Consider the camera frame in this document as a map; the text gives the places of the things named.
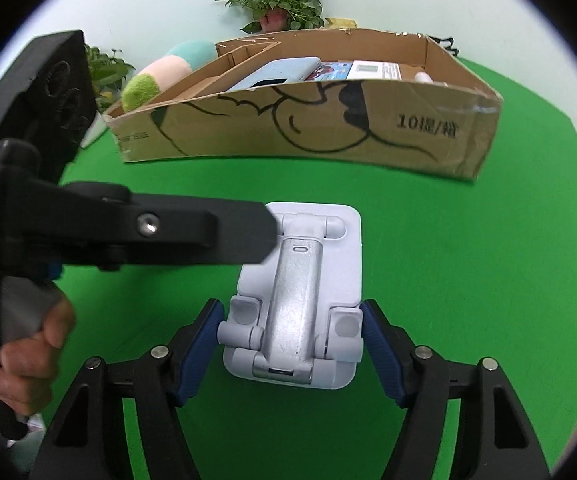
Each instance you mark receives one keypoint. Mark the potted plant in white pot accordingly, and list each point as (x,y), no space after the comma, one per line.
(108,71)

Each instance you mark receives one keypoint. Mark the blue cartoon board game box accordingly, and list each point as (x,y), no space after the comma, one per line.
(331,71)

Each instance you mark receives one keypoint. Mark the person's left hand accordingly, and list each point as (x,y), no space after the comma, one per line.
(23,375)

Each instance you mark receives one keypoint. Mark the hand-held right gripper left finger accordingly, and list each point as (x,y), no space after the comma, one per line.
(196,356)

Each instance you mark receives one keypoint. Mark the black object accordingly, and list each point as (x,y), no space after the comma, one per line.
(444,44)

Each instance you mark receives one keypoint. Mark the yellow object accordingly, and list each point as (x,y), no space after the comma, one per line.
(341,23)

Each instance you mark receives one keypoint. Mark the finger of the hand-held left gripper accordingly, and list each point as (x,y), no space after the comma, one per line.
(183,232)

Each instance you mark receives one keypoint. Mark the white printed carton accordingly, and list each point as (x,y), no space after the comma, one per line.
(373,70)

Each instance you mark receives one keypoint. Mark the light blue case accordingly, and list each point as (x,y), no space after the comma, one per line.
(278,74)

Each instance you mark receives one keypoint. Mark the brown cardboard box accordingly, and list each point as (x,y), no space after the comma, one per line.
(318,130)

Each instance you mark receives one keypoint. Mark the green tablecloth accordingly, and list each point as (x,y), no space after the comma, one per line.
(468,260)

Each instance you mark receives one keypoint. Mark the pastel striped plush toy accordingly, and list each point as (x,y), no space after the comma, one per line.
(168,66)

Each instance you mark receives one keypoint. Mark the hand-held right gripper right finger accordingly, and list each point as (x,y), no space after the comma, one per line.
(383,351)

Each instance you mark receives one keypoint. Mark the white folding phone stand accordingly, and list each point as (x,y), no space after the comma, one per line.
(293,285)

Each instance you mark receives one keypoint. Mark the person's left forearm grey sleeve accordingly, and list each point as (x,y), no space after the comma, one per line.
(18,457)

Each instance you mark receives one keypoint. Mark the white round object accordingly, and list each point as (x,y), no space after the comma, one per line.
(423,77)

